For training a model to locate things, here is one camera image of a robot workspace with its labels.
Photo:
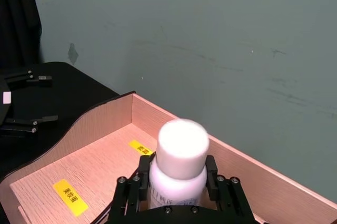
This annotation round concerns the white plastic bottle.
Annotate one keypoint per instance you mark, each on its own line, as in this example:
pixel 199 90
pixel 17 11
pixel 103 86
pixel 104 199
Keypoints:
pixel 181 150

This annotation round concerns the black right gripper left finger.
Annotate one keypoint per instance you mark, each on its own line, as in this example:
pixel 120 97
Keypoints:
pixel 143 181

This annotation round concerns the short yellow label sticker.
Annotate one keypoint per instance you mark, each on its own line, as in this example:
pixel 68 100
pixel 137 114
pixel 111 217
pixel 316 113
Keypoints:
pixel 140 147

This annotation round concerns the long yellow label sticker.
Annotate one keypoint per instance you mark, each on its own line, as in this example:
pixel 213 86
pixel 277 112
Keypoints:
pixel 70 197

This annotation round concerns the black table cloth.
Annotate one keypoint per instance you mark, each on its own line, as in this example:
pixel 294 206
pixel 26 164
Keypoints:
pixel 73 95

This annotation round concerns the black curtain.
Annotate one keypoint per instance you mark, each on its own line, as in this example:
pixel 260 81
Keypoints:
pixel 15 10

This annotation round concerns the light wooden tray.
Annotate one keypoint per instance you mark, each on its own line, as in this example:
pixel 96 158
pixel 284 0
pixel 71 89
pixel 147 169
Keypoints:
pixel 105 160

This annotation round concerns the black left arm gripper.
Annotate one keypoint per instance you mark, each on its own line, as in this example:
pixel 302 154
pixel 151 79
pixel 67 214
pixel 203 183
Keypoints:
pixel 4 108

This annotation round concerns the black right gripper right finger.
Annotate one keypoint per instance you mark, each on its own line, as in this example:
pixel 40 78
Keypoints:
pixel 212 184

